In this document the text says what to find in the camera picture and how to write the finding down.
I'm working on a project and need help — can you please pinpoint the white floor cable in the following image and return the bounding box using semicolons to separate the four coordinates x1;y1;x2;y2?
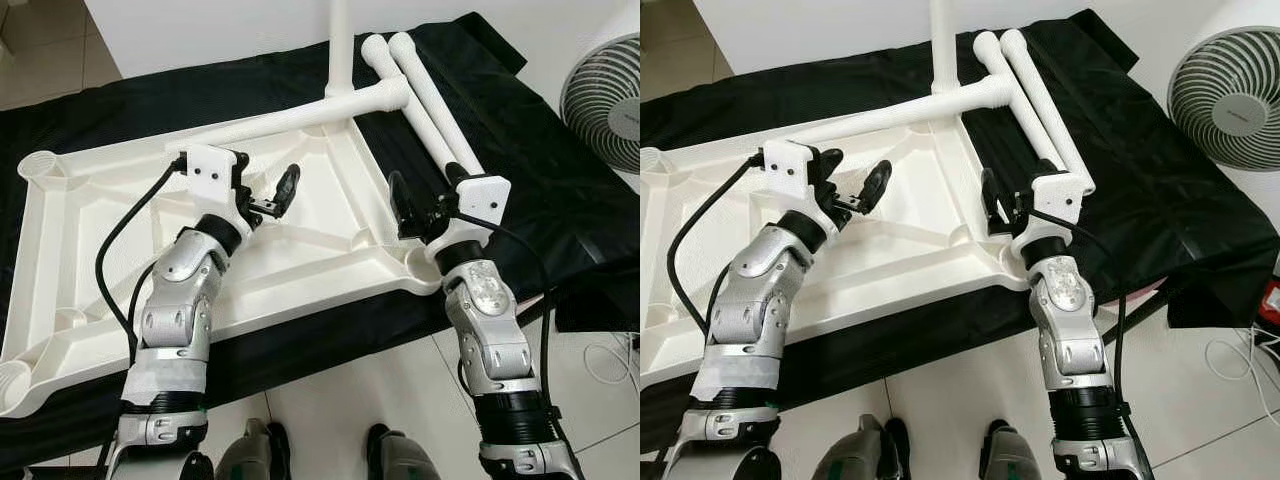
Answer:
1203;325;1280;421
583;335;640;396

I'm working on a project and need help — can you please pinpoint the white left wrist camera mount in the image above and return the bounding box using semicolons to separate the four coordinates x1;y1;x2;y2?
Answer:
760;139;829;221
178;144;244;229

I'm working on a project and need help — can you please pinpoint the white plastic table top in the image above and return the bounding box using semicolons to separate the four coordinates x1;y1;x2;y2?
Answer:
0;100;443;419
640;95;1031;396

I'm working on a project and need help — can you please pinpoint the black table cloth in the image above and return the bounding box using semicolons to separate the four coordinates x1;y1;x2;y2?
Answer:
640;8;1280;451
0;10;640;471

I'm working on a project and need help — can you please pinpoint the white plastic table leg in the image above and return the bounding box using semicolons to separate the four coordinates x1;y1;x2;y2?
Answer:
323;0;356;103
1000;30;1096;191
974;32;1069;176
165;75;413;159
928;0;963;99
785;72;1018;151
361;35;471;186
388;32;488;179

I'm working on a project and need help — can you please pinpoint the grey robot right foot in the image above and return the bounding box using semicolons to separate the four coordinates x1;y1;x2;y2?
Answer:
980;420;1041;480
365;425;441;480

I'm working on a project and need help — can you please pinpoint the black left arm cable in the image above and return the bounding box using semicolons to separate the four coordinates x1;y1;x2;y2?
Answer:
95;152;187;366
666;150;771;346

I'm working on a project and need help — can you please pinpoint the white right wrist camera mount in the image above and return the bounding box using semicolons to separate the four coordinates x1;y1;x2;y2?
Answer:
428;174;513;269
1010;171;1088;263

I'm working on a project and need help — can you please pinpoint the white floor fan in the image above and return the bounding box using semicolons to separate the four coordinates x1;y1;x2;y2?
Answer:
1167;25;1280;176
558;35;640;176

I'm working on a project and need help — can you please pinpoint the grey robot foot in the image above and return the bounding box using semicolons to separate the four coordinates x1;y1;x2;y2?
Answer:
980;420;1041;480
215;418;291;480
365;425;441;480
812;415;906;480

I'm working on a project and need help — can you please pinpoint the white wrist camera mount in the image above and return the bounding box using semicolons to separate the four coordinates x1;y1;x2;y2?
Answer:
178;144;244;229
760;139;829;221
428;174;513;269
1010;171;1088;263

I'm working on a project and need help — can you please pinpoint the grey robot left foot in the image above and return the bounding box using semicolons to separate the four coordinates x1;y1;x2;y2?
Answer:
812;415;906;480
215;418;291;480

